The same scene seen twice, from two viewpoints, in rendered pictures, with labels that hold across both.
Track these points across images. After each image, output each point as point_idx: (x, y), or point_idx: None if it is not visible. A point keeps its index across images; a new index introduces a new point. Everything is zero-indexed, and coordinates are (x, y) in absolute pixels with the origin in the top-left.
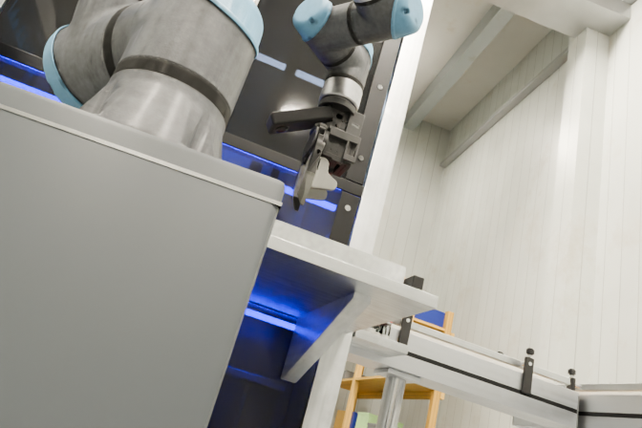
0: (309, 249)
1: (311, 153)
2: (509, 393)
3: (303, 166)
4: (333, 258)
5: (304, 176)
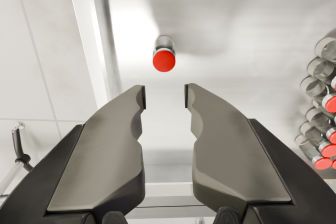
0: (87, 64)
1: (52, 192)
2: None
3: (196, 168)
4: (94, 95)
5: (101, 109)
